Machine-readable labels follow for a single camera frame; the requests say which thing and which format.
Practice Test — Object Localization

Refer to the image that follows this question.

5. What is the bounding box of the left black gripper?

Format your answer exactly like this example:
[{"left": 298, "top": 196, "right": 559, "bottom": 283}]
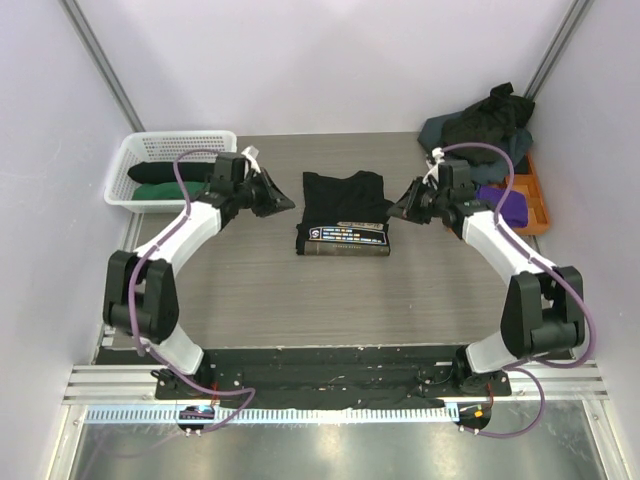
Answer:
[{"left": 234, "top": 168, "right": 295, "bottom": 219}]

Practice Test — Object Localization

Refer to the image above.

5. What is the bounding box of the black t shirt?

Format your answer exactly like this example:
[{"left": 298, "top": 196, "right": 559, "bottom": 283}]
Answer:
[
  {"left": 296, "top": 170, "right": 392, "bottom": 257},
  {"left": 127, "top": 162, "right": 215, "bottom": 185}
]

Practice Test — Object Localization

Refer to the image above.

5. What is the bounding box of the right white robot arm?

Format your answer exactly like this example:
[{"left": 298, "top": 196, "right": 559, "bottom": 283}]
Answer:
[{"left": 388, "top": 160, "right": 586, "bottom": 395}]

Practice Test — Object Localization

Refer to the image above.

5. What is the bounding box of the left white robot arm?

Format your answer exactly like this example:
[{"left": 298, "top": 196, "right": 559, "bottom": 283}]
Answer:
[{"left": 103, "top": 146, "right": 295, "bottom": 399}]

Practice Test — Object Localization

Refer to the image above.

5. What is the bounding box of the grey blue shirt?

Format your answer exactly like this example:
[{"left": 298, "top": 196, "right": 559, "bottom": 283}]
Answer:
[{"left": 417, "top": 112, "right": 533, "bottom": 185}]

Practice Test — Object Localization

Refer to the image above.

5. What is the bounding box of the rolled green t shirt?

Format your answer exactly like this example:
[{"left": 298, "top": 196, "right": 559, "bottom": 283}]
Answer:
[{"left": 132, "top": 181, "right": 205, "bottom": 201}]

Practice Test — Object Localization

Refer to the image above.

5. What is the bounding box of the purple folded cloth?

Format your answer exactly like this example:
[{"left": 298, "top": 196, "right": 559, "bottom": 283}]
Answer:
[{"left": 476, "top": 185, "right": 529, "bottom": 228}]

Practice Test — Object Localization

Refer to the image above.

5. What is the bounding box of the rolled black t shirt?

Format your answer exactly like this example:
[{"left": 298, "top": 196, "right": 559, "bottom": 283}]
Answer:
[{"left": 127, "top": 162, "right": 215, "bottom": 185}]

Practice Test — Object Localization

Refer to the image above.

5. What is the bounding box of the dark green crumpled shirt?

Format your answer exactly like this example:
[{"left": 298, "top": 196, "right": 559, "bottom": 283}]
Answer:
[{"left": 440, "top": 82, "right": 535, "bottom": 165}]

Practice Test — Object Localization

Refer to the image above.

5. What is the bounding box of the orange compartment tray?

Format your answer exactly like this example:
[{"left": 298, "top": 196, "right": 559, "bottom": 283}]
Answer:
[{"left": 513, "top": 152, "right": 551, "bottom": 236}]

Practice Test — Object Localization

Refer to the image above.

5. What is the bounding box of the white plastic basket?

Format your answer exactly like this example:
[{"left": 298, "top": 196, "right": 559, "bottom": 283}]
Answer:
[{"left": 103, "top": 130, "right": 237, "bottom": 214}]

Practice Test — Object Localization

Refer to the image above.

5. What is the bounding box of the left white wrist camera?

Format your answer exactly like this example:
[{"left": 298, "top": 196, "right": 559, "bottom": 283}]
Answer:
[{"left": 242, "top": 145, "right": 261, "bottom": 175}]

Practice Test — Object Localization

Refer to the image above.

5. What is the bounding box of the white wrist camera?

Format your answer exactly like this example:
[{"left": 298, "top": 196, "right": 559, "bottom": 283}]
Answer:
[
  {"left": 242, "top": 145, "right": 261, "bottom": 175},
  {"left": 422, "top": 147, "right": 445, "bottom": 184}
]

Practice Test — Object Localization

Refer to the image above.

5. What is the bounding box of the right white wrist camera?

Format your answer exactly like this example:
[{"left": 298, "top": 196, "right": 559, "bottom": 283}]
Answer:
[{"left": 422, "top": 147, "right": 445, "bottom": 184}]

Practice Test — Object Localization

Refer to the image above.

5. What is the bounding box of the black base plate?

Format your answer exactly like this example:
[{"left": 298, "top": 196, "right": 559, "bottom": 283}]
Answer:
[{"left": 94, "top": 343, "right": 574, "bottom": 411}]

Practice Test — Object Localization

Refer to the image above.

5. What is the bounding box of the white slotted cable duct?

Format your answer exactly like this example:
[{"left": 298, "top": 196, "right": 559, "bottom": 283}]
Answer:
[{"left": 85, "top": 403, "right": 459, "bottom": 426}]

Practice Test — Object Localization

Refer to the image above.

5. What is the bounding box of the left aluminium corner post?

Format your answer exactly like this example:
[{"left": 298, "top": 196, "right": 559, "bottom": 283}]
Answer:
[{"left": 59, "top": 0, "right": 145, "bottom": 132}]

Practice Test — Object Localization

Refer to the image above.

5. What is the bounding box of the aluminium corner post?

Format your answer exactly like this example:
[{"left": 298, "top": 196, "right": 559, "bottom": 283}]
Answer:
[
  {"left": 59, "top": 0, "right": 145, "bottom": 132},
  {"left": 524, "top": 0, "right": 594, "bottom": 101}
]

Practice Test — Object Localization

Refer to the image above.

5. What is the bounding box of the right aluminium corner post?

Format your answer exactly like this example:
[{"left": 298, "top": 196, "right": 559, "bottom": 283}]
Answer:
[{"left": 524, "top": 0, "right": 594, "bottom": 101}]

